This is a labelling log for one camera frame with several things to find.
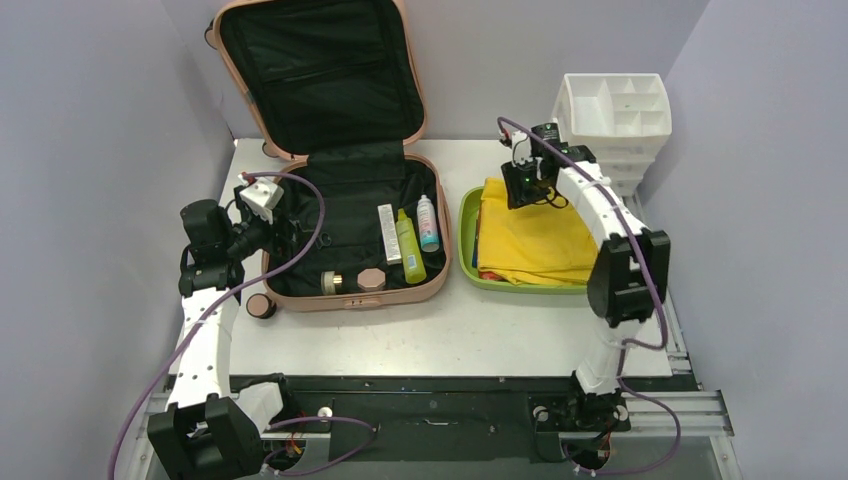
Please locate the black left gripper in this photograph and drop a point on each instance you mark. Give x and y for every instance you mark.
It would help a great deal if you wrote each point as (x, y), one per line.
(277, 244)

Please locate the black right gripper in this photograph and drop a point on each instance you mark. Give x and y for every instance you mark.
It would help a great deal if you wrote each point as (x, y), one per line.
(521, 193)

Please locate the green plastic tray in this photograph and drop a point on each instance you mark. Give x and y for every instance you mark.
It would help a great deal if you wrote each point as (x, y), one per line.
(466, 238)

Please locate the yellow packet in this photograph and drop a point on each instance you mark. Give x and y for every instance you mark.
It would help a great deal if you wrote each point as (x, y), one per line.
(532, 245)

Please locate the white drawer organizer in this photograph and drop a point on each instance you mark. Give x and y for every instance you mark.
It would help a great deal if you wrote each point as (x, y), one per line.
(623, 118)

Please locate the pink hard-shell suitcase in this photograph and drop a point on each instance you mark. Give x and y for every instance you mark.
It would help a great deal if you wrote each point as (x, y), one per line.
(333, 88)

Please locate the red garment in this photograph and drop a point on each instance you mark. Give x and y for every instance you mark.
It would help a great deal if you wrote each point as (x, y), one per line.
(490, 275)

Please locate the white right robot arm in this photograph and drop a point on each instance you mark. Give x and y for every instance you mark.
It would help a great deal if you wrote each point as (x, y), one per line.
(627, 284)

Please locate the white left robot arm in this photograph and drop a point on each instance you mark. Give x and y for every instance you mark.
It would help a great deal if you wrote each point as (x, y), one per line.
(206, 431)

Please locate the small round gold-rim jar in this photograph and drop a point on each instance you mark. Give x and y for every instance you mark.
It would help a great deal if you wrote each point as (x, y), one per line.
(332, 283)

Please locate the small white pink bottle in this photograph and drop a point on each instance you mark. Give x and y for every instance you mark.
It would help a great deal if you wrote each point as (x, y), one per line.
(427, 221)

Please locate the pink octagonal lid jar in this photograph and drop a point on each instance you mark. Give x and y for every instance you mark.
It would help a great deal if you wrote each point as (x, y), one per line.
(371, 280)

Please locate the yellow-green spray bottle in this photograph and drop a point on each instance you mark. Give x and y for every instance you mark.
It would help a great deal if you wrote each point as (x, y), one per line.
(413, 267)

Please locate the white cosmetic tube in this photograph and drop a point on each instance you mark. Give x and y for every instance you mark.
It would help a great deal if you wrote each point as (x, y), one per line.
(392, 250)

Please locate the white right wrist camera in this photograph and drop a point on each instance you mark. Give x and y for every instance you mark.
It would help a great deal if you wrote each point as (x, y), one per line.
(521, 147)

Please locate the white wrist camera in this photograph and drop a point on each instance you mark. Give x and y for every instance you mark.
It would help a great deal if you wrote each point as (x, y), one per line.
(261, 196)
(521, 147)

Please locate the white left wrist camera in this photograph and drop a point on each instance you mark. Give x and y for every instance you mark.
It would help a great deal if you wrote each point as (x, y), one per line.
(261, 196)

